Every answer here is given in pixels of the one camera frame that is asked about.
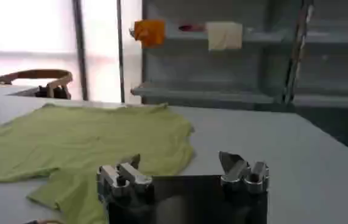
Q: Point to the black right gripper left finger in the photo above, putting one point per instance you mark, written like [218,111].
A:
[131,176]

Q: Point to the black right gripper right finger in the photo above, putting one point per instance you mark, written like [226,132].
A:
[236,173]

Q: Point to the light green shirt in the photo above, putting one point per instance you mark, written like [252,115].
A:
[100,140]

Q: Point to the grey shelf rack with goods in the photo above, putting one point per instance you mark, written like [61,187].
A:
[204,73]

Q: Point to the wooden chair with curved back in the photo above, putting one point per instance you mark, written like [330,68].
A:
[56,80]

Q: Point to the empty grey shelf rack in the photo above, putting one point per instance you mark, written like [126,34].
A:
[335,61]

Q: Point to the white side table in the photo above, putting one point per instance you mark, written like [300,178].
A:
[6,90]

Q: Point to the thin dark window post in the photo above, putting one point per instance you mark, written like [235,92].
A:
[120,51]

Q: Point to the thick dark window post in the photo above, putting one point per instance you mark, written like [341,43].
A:
[80,51]

